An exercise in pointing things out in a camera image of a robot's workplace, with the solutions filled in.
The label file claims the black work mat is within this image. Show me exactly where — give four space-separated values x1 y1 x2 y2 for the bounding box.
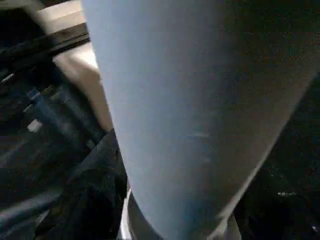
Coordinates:
0 75 320 240

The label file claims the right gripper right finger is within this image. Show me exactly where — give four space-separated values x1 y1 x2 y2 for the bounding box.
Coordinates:
232 145 320 240

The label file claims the white plastic table top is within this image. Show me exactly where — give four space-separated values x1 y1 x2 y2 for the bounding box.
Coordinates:
36 0 115 135

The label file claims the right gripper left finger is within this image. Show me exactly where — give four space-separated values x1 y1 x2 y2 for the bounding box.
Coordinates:
35 129 129 240

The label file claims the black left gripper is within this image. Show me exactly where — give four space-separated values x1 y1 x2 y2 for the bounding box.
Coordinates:
0 10 108 146

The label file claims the white plastic table leg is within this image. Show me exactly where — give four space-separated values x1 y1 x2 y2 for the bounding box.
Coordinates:
80 0 320 240

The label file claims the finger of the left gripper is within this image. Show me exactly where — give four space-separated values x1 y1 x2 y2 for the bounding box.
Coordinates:
0 82 88 166

